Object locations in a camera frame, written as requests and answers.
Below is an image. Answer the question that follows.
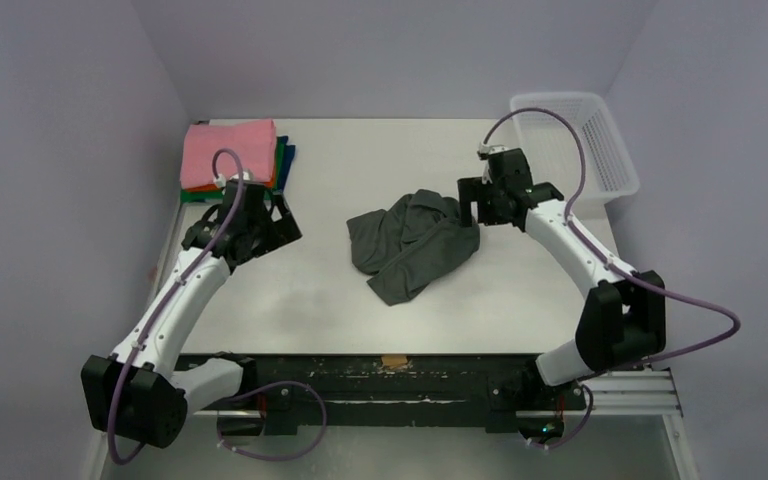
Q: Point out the orange folded t shirt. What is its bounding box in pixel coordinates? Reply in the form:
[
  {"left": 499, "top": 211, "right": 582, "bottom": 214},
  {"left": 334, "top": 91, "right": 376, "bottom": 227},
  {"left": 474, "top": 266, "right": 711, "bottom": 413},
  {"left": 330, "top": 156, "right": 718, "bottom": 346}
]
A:
[{"left": 183, "top": 173, "right": 277, "bottom": 195}]

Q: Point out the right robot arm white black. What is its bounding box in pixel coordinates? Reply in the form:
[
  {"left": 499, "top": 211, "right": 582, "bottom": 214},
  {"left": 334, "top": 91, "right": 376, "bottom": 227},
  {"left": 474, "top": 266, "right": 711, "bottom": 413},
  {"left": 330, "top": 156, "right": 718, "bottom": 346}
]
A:
[{"left": 457, "top": 146, "right": 666, "bottom": 407}]

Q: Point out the white plastic basket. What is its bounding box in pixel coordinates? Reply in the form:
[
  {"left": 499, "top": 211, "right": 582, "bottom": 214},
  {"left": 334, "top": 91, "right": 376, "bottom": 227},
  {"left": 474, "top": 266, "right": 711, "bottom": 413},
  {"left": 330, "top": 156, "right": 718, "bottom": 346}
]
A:
[{"left": 509, "top": 92, "right": 640, "bottom": 205}]

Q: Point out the blue folded t shirt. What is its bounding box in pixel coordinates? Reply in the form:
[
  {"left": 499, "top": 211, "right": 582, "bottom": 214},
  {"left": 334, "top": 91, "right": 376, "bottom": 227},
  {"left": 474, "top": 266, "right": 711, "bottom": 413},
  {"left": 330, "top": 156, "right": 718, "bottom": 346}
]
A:
[{"left": 274, "top": 136, "right": 297, "bottom": 192}]

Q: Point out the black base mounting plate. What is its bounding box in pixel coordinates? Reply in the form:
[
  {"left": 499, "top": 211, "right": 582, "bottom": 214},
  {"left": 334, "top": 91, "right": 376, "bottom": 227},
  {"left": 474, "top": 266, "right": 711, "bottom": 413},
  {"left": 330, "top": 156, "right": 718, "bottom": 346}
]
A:
[{"left": 205, "top": 354, "right": 573, "bottom": 440}]

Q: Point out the pink folded t shirt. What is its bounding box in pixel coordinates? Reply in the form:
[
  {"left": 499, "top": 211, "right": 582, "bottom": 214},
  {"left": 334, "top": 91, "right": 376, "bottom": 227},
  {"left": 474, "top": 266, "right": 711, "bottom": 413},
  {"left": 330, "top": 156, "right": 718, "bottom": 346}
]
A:
[{"left": 179, "top": 119, "right": 278, "bottom": 191}]

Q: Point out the green folded t shirt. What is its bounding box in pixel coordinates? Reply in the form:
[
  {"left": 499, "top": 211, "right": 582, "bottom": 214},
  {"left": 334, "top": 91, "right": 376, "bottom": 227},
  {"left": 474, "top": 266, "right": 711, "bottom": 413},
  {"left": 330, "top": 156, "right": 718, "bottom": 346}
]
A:
[{"left": 179, "top": 163, "right": 276, "bottom": 203}]

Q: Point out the brown tape piece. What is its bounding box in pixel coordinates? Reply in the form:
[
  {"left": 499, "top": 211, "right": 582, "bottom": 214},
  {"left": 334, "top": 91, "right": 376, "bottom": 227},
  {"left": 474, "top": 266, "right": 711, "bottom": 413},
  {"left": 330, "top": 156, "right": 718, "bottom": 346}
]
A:
[{"left": 381, "top": 355, "right": 410, "bottom": 370}]

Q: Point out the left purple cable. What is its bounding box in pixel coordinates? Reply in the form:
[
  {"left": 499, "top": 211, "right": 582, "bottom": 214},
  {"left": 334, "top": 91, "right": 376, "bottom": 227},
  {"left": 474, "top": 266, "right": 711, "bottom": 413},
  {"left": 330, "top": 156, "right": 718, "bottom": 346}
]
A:
[{"left": 105, "top": 148, "right": 328, "bottom": 466}]

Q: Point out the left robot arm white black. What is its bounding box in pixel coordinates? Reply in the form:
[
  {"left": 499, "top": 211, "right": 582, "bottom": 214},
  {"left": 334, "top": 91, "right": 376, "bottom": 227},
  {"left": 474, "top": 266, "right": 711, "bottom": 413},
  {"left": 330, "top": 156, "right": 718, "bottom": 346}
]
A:
[{"left": 80, "top": 180, "right": 302, "bottom": 448}]

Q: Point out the dark grey t shirt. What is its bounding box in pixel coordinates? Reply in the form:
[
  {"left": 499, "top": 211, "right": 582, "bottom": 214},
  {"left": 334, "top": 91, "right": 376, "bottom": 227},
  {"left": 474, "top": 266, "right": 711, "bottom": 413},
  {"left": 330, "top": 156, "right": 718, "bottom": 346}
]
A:
[{"left": 346, "top": 189, "right": 480, "bottom": 306}]

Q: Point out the aluminium rail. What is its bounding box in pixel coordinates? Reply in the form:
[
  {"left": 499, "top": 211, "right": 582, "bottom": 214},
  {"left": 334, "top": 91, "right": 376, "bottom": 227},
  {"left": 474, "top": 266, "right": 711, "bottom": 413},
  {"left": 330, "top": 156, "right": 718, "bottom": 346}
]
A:
[{"left": 516, "top": 370, "right": 683, "bottom": 418}]

